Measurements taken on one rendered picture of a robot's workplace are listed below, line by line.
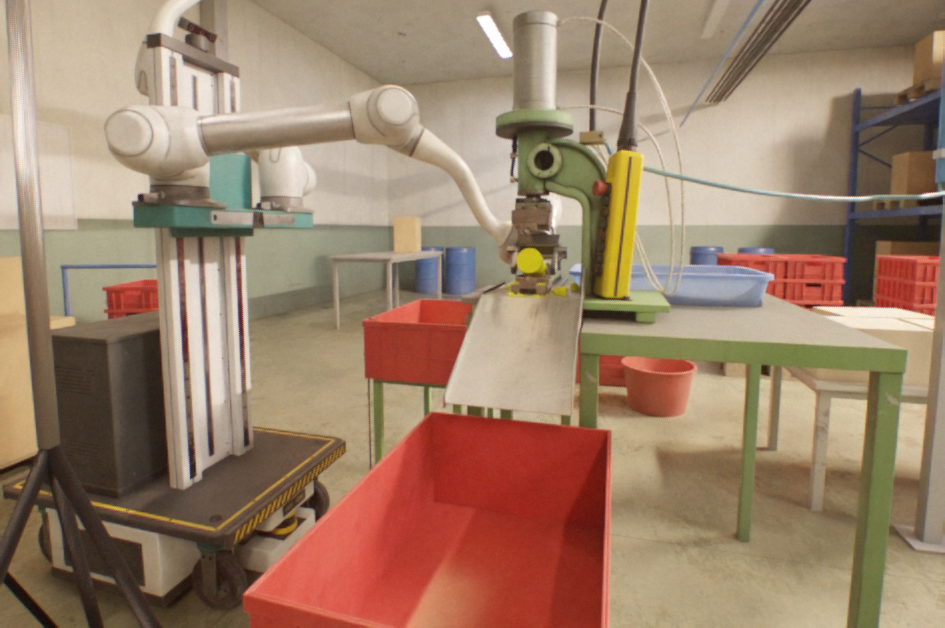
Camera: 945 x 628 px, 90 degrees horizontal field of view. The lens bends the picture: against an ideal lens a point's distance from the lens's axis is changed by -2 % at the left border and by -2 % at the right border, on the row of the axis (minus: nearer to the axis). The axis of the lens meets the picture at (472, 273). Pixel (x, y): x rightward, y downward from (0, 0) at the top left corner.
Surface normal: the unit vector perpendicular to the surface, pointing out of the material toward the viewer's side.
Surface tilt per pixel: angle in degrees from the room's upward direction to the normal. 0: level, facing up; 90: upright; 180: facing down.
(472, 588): 0
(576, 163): 90
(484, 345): 30
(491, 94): 90
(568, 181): 90
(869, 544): 90
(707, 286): 100
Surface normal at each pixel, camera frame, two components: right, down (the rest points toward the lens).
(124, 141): 0.10, 0.09
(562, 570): 0.00, -1.00
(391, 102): 0.31, 0.07
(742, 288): -0.26, 0.25
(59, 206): 0.96, 0.02
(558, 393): -0.14, -0.82
